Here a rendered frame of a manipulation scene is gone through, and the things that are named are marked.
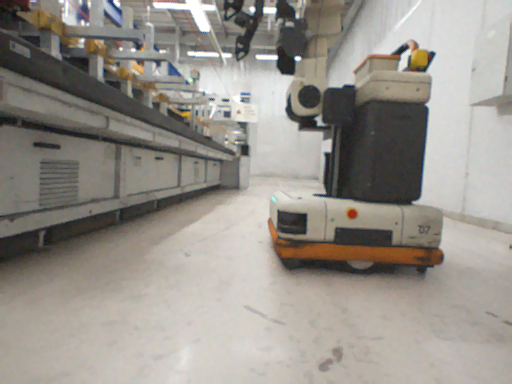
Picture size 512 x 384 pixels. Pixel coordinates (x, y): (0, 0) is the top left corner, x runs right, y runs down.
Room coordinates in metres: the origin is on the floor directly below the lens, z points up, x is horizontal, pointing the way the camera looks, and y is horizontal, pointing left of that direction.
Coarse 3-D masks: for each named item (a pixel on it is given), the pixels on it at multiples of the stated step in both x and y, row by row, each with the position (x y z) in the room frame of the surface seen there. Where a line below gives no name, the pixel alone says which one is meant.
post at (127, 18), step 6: (126, 6) 1.48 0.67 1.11; (126, 12) 1.48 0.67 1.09; (132, 12) 1.50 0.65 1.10; (126, 18) 1.48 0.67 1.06; (132, 18) 1.51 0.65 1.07; (126, 24) 1.48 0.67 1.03; (132, 24) 1.51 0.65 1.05; (126, 42) 1.48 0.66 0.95; (132, 42) 1.51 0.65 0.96; (126, 48) 1.48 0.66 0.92; (132, 48) 1.51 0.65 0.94; (126, 60) 1.48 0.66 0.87; (126, 66) 1.48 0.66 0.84; (126, 84) 1.48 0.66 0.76; (126, 90) 1.48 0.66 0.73
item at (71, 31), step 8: (8, 24) 1.02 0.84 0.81; (16, 24) 1.02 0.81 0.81; (24, 24) 1.02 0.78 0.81; (32, 24) 1.02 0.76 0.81; (64, 24) 1.02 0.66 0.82; (16, 32) 1.04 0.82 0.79; (24, 32) 1.03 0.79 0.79; (32, 32) 1.03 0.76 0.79; (64, 32) 1.02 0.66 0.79; (72, 32) 1.02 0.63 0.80; (80, 32) 1.02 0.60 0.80; (88, 32) 1.02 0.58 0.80; (96, 32) 1.02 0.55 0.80; (104, 32) 1.02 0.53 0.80; (112, 32) 1.01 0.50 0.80; (120, 32) 1.01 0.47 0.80; (128, 32) 1.01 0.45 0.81; (136, 32) 1.01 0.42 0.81; (112, 40) 1.04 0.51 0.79; (120, 40) 1.04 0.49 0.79; (128, 40) 1.03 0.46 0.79; (136, 40) 1.03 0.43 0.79
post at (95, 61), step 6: (90, 0) 1.23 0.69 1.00; (96, 0) 1.23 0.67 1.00; (102, 0) 1.25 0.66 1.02; (90, 6) 1.23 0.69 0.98; (96, 6) 1.23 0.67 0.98; (102, 6) 1.25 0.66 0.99; (90, 12) 1.23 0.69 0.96; (96, 12) 1.23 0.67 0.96; (102, 12) 1.25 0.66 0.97; (90, 18) 1.23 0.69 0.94; (96, 18) 1.23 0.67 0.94; (102, 18) 1.25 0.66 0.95; (90, 24) 1.23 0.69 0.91; (96, 24) 1.23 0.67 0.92; (102, 24) 1.25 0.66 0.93; (102, 42) 1.26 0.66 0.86; (90, 54) 1.23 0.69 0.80; (90, 60) 1.23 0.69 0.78; (96, 60) 1.23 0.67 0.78; (102, 60) 1.26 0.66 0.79; (90, 66) 1.23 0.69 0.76; (96, 66) 1.23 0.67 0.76; (102, 66) 1.26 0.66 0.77; (90, 72) 1.23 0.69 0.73; (96, 72) 1.23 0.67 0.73; (102, 72) 1.26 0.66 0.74
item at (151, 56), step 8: (64, 48) 1.27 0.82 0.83; (72, 48) 1.28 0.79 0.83; (80, 48) 1.27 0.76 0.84; (64, 56) 1.30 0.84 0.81; (72, 56) 1.30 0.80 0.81; (80, 56) 1.29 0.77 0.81; (88, 56) 1.29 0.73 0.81; (112, 56) 1.27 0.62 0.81; (120, 56) 1.27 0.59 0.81; (128, 56) 1.27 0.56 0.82; (136, 56) 1.27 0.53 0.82; (144, 56) 1.27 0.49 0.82; (152, 56) 1.26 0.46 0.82; (160, 56) 1.26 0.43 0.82; (168, 56) 1.28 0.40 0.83
